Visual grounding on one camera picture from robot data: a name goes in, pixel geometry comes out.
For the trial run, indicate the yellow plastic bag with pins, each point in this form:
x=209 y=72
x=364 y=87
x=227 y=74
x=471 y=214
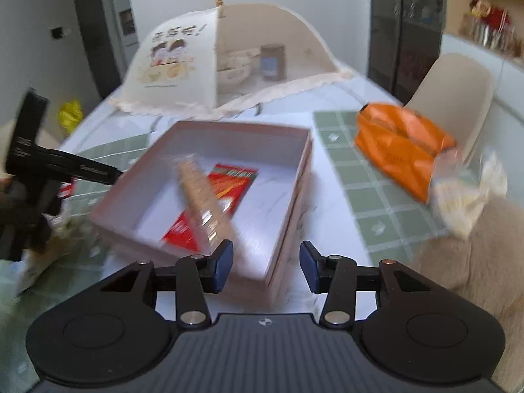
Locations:
x=70 y=116

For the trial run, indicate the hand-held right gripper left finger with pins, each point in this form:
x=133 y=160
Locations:
x=223 y=266

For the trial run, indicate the white mesh food cover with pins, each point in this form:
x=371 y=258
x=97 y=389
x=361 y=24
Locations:
x=180 y=61

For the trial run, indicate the beige plush toy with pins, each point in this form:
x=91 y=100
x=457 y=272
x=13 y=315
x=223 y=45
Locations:
x=483 y=254

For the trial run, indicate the dark framed picture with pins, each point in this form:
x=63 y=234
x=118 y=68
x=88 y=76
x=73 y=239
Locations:
x=127 y=22

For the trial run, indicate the pink cardboard box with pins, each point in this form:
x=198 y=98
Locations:
x=254 y=213

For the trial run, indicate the orange plastic bag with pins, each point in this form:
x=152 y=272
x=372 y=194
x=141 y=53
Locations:
x=393 y=147

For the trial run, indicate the black wall switch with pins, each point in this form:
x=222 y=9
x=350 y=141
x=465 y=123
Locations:
x=57 y=33

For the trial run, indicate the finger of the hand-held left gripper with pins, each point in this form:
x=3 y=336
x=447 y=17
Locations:
x=90 y=170

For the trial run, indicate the brown jar with blue label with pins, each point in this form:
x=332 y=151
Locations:
x=272 y=61

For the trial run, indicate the red snack packet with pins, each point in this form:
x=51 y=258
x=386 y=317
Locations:
x=231 y=182

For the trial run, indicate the dark door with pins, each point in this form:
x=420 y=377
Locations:
x=90 y=28

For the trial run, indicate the clear biscuit packet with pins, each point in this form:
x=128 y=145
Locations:
x=200 y=200

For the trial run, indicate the white bowl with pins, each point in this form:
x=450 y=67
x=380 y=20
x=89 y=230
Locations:
x=233 y=74

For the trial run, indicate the dark glass cabinet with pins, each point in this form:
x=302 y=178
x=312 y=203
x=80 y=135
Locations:
x=405 y=28

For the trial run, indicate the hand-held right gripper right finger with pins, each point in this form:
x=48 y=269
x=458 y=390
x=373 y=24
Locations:
x=309 y=266

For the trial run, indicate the row of glass jars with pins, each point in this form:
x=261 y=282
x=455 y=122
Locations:
x=487 y=32

